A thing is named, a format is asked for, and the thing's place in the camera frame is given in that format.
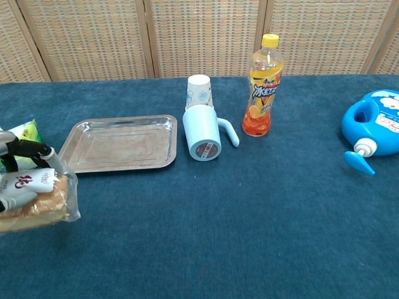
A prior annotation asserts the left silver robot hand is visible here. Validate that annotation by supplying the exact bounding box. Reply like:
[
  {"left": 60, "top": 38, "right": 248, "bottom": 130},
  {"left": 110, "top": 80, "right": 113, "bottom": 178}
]
[{"left": 0, "top": 130, "right": 67, "bottom": 213}]

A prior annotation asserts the packaged bread with white label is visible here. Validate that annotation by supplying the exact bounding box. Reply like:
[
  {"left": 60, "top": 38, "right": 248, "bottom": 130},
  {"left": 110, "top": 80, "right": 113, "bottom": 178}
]
[{"left": 0, "top": 161, "right": 82, "bottom": 234}]

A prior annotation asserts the rectangular stainless steel tray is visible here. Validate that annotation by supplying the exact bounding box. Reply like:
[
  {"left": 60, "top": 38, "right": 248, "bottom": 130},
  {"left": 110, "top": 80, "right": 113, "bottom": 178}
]
[{"left": 58, "top": 114, "right": 178, "bottom": 174}]

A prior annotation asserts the green snack bag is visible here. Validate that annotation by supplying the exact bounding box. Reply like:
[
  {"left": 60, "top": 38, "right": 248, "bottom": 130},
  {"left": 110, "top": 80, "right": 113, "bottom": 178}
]
[{"left": 0, "top": 119, "right": 43, "bottom": 174}]

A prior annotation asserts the light blue plastic mug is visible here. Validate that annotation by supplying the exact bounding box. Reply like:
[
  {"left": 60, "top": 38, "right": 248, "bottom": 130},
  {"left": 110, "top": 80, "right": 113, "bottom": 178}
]
[{"left": 182, "top": 105, "right": 240, "bottom": 162}]

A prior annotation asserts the white printed paper cup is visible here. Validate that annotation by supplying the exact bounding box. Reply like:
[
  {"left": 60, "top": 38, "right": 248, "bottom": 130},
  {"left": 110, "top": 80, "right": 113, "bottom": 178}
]
[{"left": 185, "top": 74, "right": 214, "bottom": 111}]

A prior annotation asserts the blue table cloth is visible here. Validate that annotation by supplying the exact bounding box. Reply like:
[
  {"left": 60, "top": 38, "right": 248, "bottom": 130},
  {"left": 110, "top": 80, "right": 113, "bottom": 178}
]
[{"left": 0, "top": 74, "right": 399, "bottom": 299}]

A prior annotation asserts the woven rattan folding screen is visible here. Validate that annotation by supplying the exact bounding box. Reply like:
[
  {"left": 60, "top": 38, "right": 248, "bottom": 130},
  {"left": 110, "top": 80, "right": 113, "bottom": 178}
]
[{"left": 0, "top": 0, "right": 399, "bottom": 83}]

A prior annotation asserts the orange iced tea bottle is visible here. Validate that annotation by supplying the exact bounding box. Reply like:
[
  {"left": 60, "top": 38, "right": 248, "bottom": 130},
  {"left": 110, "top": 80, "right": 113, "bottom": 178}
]
[{"left": 242, "top": 33, "right": 285, "bottom": 138}]

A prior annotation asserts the blue pump dispenser bottle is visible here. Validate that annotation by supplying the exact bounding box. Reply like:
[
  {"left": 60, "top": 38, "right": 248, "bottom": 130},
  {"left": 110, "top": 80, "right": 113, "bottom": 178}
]
[{"left": 340, "top": 89, "right": 399, "bottom": 177}]

